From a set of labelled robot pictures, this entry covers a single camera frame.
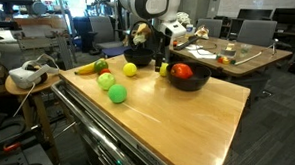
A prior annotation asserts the white paper sheet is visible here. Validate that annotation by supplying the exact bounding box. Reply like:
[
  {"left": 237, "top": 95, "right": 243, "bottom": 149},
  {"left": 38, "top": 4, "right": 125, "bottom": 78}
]
[{"left": 188, "top": 47, "right": 218, "bottom": 61}]

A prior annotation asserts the green pear toy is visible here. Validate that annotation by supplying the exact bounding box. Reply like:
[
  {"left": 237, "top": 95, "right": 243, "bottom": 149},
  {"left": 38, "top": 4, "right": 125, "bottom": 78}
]
[{"left": 93, "top": 58, "right": 109, "bottom": 75}]

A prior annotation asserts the black computer monitor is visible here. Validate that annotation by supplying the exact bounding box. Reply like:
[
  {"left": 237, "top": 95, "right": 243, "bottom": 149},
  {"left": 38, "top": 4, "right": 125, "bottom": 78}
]
[
  {"left": 271, "top": 6, "right": 295, "bottom": 27},
  {"left": 236, "top": 7, "right": 274, "bottom": 22}
]

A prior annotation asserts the white net bag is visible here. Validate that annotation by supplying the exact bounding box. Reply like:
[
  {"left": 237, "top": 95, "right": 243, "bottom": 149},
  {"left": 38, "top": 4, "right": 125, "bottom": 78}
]
[{"left": 176, "top": 12, "right": 193, "bottom": 27}]

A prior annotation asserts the red apple toy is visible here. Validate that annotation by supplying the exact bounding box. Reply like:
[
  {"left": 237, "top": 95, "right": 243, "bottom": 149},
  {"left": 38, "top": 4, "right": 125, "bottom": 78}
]
[{"left": 170, "top": 62, "right": 195, "bottom": 81}]

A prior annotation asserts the wooden office table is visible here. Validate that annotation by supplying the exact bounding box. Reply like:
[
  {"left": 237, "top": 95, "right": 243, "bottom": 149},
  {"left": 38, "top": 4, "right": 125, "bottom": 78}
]
[{"left": 120, "top": 27, "right": 295, "bottom": 110}]

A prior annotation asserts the small red fruit toy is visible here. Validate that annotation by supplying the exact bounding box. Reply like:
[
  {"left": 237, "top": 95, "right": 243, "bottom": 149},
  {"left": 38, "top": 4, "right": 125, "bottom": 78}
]
[{"left": 99, "top": 67, "right": 112, "bottom": 77}]

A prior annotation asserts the grey office chair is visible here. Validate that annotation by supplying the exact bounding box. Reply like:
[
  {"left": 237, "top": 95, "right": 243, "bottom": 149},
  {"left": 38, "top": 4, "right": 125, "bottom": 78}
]
[
  {"left": 195, "top": 18, "right": 223, "bottom": 40},
  {"left": 236, "top": 18, "right": 278, "bottom": 49},
  {"left": 87, "top": 14, "right": 126, "bottom": 57}
]

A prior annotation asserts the white cabinet with wooden top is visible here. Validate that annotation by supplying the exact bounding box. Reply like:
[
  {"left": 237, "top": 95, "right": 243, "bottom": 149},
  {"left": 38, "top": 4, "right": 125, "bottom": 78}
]
[{"left": 47, "top": 51, "right": 253, "bottom": 165}]

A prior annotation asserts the white stick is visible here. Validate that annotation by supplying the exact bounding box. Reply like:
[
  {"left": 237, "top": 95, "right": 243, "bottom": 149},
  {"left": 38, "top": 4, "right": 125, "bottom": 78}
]
[{"left": 233, "top": 49, "right": 273, "bottom": 68}]

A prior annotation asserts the smooth green ball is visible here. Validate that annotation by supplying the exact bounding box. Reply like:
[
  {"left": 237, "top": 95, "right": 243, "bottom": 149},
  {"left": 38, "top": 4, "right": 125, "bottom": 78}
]
[{"left": 107, "top": 83, "right": 128, "bottom": 105}]

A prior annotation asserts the clear plastic container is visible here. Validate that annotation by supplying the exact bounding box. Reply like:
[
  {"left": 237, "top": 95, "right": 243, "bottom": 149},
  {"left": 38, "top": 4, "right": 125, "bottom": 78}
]
[{"left": 220, "top": 42, "right": 238, "bottom": 59}]

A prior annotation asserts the white VR headset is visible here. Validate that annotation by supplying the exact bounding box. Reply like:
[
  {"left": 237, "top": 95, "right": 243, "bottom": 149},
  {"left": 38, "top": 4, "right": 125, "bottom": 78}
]
[{"left": 7, "top": 51, "right": 61, "bottom": 92}]

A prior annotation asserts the yellow banana toy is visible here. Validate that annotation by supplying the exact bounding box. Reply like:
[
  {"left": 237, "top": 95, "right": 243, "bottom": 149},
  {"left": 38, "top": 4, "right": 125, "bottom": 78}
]
[{"left": 74, "top": 57, "right": 106, "bottom": 77}]

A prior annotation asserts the white headset cable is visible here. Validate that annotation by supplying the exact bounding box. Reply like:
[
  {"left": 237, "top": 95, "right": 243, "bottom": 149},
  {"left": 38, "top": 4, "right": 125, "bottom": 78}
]
[{"left": 12, "top": 81, "right": 36, "bottom": 120}]

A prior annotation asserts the clear plastic cup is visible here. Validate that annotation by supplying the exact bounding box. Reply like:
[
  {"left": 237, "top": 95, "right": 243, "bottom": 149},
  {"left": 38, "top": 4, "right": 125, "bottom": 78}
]
[{"left": 239, "top": 43, "right": 253, "bottom": 55}]

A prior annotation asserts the grey round lamp head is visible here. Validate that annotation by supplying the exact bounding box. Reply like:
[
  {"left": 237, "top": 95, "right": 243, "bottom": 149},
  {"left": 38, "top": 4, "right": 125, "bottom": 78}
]
[{"left": 29, "top": 0, "right": 49, "bottom": 17}]

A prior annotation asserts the blue seat chair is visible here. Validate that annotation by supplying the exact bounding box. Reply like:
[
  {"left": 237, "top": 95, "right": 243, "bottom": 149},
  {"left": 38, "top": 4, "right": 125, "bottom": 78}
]
[{"left": 101, "top": 44, "right": 133, "bottom": 60}]

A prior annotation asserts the light green dimpled ball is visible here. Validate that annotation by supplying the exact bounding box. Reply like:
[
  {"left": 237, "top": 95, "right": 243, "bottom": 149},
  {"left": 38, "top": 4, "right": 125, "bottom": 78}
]
[{"left": 96, "top": 71, "right": 117, "bottom": 92}]

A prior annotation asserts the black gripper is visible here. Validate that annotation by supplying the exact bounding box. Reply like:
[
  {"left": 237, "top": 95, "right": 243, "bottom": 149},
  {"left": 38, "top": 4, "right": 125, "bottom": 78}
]
[{"left": 148, "top": 29, "right": 173, "bottom": 73}]

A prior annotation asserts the round wooden stool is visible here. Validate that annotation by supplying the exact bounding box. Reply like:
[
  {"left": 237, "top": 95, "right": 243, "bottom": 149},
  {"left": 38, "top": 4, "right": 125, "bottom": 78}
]
[{"left": 1, "top": 70, "right": 64, "bottom": 165}]

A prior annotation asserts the silver metal frame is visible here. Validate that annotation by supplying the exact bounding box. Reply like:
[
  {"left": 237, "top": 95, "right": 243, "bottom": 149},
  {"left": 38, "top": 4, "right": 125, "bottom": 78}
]
[{"left": 16, "top": 30, "right": 79, "bottom": 70}]

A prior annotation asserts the light wooden desk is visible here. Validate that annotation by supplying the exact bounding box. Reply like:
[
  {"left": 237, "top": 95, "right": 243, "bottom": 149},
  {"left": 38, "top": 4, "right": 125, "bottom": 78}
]
[{"left": 13, "top": 13, "right": 69, "bottom": 32}]

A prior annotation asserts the white and tan plush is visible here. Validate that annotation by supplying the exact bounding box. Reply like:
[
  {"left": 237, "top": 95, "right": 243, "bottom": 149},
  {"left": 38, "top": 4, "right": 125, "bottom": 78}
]
[{"left": 193, "top": 24, "right": 211, "bottom": 40}]

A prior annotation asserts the black remote control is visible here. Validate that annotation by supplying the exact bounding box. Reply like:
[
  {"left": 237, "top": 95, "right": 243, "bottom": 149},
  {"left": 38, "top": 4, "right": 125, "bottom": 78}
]
[{"left": 173, "top": 34, "right": 202, "bottom": 53}]

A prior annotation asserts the yellow toy block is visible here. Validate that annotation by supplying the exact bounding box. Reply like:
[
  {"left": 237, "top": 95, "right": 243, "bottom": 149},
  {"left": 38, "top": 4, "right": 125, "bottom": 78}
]
[{"left": 221, "top": 56, "right": 231, "bottom": 66}]

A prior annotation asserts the clear plastic bottle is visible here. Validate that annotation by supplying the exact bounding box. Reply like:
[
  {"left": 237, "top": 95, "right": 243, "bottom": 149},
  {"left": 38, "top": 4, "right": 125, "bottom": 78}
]
[{"left": 185, "top": 23, "right": 194, "bottom": 38}]

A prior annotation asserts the yellow ball toy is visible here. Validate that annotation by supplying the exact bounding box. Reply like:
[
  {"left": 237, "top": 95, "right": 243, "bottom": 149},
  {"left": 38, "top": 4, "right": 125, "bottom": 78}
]
[
  {"left": 159, "top": 62, "right": 169, "bottom": 78},
  {"left": 122, "top": 61, "right": 138, "bottom": 78}
]

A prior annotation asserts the silver cabinet handle bar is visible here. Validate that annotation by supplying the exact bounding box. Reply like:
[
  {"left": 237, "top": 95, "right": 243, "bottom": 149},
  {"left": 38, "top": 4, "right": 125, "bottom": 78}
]
[{"left": 47, "top": 79, "right": 145, "bottom": 165}]

